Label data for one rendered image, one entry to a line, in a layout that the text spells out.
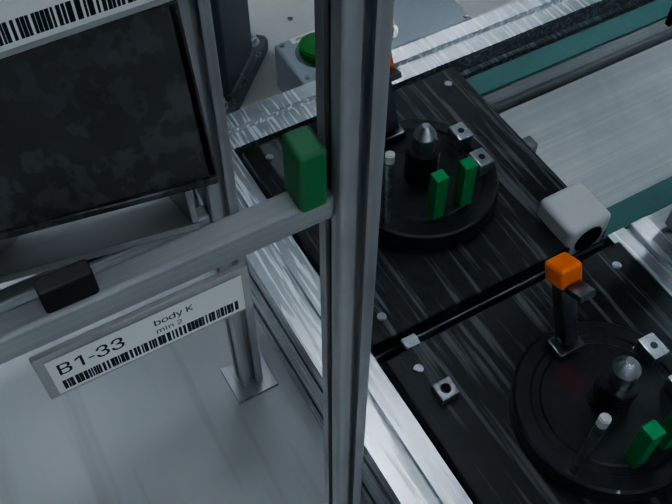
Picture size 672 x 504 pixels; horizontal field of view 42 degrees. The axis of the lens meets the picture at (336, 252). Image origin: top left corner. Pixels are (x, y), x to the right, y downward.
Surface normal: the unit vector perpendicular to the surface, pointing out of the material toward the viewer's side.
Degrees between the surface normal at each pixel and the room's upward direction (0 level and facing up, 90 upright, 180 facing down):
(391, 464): 0
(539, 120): 0
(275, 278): 0
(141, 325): 90
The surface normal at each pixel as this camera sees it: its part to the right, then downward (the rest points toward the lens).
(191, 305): 0.50, 0.70
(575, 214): 0.00, -0.59
